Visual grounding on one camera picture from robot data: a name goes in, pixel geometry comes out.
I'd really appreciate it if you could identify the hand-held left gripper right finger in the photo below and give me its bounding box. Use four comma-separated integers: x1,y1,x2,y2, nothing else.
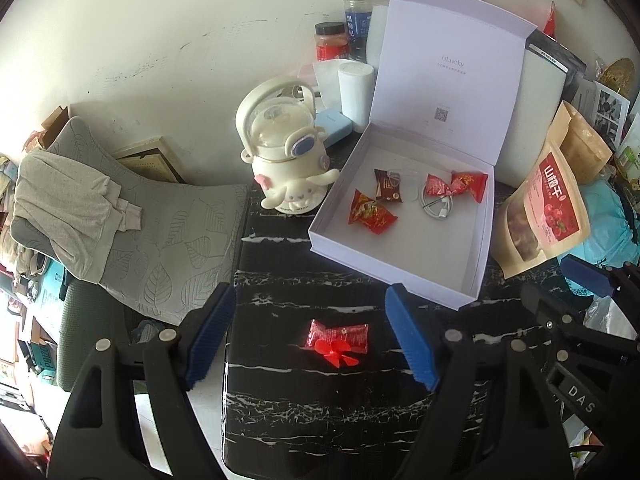
384,283,576,480

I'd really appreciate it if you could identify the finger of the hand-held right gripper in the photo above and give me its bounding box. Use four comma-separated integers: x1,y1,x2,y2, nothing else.
559,254,640,312
520,282,640,377

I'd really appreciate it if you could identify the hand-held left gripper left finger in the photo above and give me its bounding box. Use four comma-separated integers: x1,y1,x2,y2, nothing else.
47,282,237,480

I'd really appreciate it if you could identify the red candy packet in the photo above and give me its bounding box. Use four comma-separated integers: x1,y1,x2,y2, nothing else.
305,318,371,353
424,173,456,200
450,170,489,204

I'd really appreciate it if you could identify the red plastic propeller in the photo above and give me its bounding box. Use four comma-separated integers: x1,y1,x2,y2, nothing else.
312,338,361,370

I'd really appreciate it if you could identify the white gift box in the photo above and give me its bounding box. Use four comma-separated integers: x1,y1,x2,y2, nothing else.
307,0,539,311

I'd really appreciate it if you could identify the brown candy packet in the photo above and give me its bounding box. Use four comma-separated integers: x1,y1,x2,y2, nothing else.
374,167,405,204

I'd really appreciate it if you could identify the clear plastic bag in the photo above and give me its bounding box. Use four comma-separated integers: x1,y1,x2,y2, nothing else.
582,295,640,341

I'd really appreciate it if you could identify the teal plastic bag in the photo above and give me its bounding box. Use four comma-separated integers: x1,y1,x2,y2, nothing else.
560,180,640,268

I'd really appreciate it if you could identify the red label snack pouch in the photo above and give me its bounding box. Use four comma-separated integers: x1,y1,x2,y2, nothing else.
497,140,592,280

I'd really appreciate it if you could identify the grey leaf pattern pillow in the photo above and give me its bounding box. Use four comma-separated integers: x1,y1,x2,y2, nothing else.
10,116,251,327

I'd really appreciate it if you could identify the kraft paper bag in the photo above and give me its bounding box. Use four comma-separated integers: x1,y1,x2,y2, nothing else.
542,101,615,188

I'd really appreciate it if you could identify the large red snack packet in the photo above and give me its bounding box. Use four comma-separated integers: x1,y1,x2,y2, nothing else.
348,188,399,235

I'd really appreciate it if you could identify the printed magazine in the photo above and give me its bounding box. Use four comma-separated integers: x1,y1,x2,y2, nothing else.
570,77,632,148

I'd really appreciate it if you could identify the white block with dark sleeve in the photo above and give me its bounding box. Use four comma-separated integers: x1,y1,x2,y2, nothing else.
495,30,587,191

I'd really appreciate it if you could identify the pale grey garment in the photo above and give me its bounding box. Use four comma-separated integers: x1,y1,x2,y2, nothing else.
12,152,143,281

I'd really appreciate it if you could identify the cream cartoon water bottle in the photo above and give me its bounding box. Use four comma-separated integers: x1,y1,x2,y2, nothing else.
235,77,341,216

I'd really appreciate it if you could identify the gold ornament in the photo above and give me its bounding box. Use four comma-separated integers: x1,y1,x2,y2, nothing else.
597,57,638,93

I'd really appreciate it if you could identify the light blue power bank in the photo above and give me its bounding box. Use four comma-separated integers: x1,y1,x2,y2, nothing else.
314,109,352,147

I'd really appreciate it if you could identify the white paper roll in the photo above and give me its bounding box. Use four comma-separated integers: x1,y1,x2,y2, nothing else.
337,62,376,133

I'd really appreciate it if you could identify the red foil packet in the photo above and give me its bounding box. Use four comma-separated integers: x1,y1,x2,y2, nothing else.
542,1,558,40

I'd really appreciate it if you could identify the cardboard box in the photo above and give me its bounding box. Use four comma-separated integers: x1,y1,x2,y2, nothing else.
39,106,72,148

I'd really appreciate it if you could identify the red jar black lid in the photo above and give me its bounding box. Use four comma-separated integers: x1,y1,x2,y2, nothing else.
314,21,350,63

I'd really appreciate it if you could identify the blue label clear jar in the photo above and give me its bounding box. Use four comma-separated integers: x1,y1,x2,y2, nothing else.
342,0,388,67

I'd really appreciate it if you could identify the coiled white cable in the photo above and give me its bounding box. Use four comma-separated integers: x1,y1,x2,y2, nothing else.
416,180,455,222

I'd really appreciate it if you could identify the wooden frame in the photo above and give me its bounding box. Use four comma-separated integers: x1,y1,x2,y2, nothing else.
112,135,187,184

